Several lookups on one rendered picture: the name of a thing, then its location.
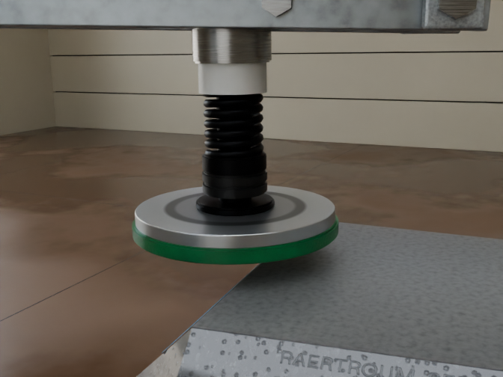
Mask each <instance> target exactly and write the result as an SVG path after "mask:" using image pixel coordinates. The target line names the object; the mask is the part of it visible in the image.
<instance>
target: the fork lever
mask: <svg viewBox="0 0 503 377"><path fill-rule="evenodd" d="M490 2H491V0H485V11H484V25H483V27H482V28H480V29H477V30H435V31H426V30H424V29H423V28H422V26H421V24H422V8H423V0H0V28H26V29H92V30H158V31H191V30H192V29H193V28H268V29H271V31H289V32H355V33H421V34H459V33H460V31H487V29H488V25H489V17H490ZM476 5H477V0H438V8H437V9H438V10H440V11H441V12H443V13H445V14H447V15H448V16H450V17H451V18H453V19H458V18H460V17H462V16H464V15H466V14H467V13H469V12H471V11H473V10H474V9H476Z"/></svg>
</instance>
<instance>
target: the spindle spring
mask: <svg viewBox="0 0 503 377"><path fill-rule="evenodd" d="M203 95H204V96H205V97H226V96H243V95H249V94H243V95H210V94H203ZM262 100H263V95H262V94H250V97H244V98H236V99H206V100H204V106H205V107H206V108H214V109H207V110H205V111H204V116H205V117H208V118H229V117H245V116H249V115H250V117H249V118H244V119H238V120H217V119H208V120H205V121H204V126H206V127H207V128H212V129H207V130H205V132H204V135H205V137H207V138H209V139H207V140H206V141H205V142H204V145H205V146H206V147H207V148H211V149H232V148H241V147H250V146H251V148H248V149H244V150H230V151H214V150H210V149H208V150H206V151H205V155H207V156H212V157H219V158H241V157H248V156H255V155H257V154H258V153H261V152H262V151H263V145H262V143H261V142H262V140H263V135H262V134H261V133H260V132H262V131H263V125H262V124H261V121H262V120H263V115H262V114H261V113H260V112H261V111H263V106H262V104H261V103H260V102H261V101H262ZM242 105H250V107H248V108H235V109H223V110H216V108H221V107H234V106H242ZM243 126H251V128H247V129H235V130H217V129H221V128H235V127H243ZM249 136H251V138H247V139H243V140H235V141H217V139H226V138H243V137H249Z"/></svg>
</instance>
